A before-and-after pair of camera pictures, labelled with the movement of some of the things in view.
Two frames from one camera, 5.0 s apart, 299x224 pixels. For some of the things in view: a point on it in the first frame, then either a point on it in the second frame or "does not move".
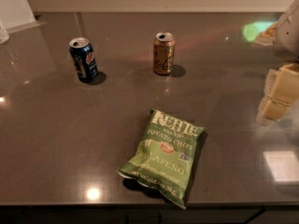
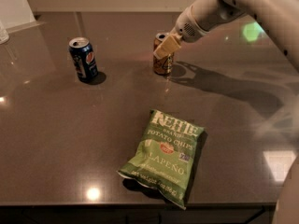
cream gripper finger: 281,91 → 186,27
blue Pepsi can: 84,59 does not move
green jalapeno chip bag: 163,159 does not move
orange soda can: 163,49 does not move
